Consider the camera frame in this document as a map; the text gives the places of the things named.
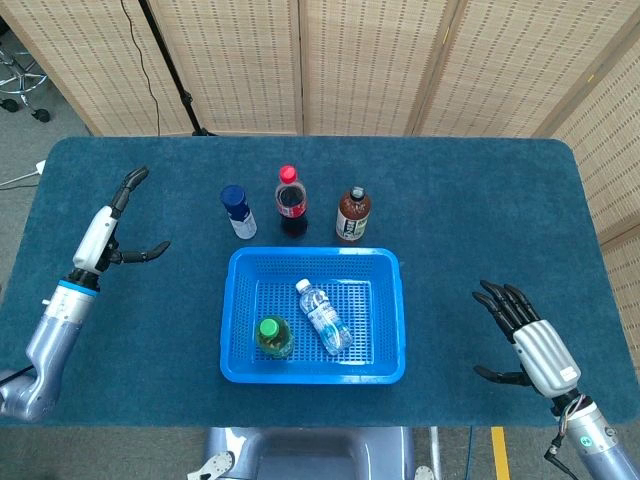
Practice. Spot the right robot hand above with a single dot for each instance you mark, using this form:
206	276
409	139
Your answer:
547	355

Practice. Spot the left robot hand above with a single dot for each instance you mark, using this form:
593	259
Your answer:
95	240

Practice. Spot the white bottle navy blue cap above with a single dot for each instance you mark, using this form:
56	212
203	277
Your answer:
240	210

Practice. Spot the cola bottle red label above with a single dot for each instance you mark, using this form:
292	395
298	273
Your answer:
291	205

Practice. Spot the green soda bottle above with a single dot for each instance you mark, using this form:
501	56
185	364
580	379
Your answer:
274	337

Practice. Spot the clear water bottle white cap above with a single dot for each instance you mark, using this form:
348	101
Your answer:
325	315

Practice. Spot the brown tea bottle black cap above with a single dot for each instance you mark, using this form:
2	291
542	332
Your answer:
352	220

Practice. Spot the blue plastic perforated basket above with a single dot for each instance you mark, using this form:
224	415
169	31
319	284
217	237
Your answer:
300	372

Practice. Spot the white power strip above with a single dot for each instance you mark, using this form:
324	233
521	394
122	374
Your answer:
40	167

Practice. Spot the yellow floor tape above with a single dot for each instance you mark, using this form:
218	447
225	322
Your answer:
501	455

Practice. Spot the grey metal pole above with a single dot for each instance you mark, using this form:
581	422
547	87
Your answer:
435	450

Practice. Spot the chrome office chair base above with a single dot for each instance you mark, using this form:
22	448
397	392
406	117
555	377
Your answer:
22	80

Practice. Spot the teal table cloth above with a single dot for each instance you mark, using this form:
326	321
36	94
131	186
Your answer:
450	200

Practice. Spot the black tripod stand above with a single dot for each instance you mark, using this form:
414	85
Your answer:
172	70

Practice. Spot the grey-blue robot torso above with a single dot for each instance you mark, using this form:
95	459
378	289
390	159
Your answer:
310	455

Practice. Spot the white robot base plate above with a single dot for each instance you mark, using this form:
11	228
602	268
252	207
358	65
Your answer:
215	465
425	473

